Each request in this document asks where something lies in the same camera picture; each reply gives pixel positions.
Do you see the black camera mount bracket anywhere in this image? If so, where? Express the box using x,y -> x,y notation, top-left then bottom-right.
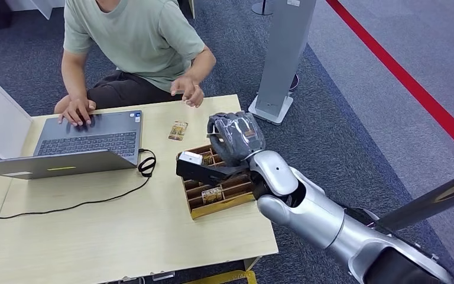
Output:
176,157 -> 249,186

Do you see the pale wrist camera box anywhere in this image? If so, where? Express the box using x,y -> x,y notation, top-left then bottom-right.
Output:
178,151 -> 204,166

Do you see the yellow metal frame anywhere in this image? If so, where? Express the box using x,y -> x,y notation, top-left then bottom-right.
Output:
184,270 -> 258,284

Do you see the person's right hand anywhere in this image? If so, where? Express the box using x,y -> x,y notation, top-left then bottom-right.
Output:
57,98 -> 98,127

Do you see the white partition panel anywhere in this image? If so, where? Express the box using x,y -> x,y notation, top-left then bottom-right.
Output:
0,65 -> 33,162

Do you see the chrome stanchion post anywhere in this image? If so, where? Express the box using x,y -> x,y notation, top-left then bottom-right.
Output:
375,156 -> 454,232

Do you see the grey round stanchion base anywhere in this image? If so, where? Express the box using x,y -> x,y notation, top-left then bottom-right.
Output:
251,0 -> 275,17

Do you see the white furniture panel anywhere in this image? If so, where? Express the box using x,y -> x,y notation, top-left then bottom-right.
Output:
4,0 -> 66,20

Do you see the person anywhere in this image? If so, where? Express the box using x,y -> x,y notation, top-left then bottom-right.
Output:
53,0 -> 217,127

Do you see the person's left hand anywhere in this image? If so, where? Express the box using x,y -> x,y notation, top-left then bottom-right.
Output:
170,75 -> 205,108

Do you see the brown wooden card holder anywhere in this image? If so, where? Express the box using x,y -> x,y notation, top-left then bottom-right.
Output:
177,144 -> 256,220

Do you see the grey kiosk pillar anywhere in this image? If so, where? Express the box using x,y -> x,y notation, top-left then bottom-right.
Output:
247,0 -> 317,126

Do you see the black laptop power cable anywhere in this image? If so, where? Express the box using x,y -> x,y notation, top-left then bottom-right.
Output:
0,149 -> 157,220

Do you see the grey open laptop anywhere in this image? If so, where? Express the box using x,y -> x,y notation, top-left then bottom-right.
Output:
0,110 -> 143,180

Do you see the metal table bracket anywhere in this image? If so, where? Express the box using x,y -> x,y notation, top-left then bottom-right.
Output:
150,271 -> 176,282

